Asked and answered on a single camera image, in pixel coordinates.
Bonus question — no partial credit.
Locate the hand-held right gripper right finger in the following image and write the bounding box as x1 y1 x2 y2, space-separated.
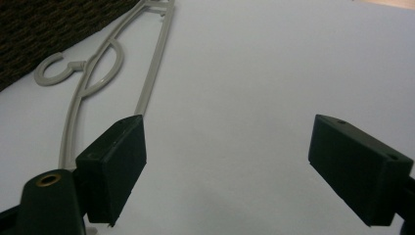
307 114 415 227

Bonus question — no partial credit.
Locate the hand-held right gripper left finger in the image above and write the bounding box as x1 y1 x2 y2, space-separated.
74 114 148 228

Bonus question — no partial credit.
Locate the grey plastic clothes hanger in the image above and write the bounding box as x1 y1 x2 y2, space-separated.
33 0 176 235

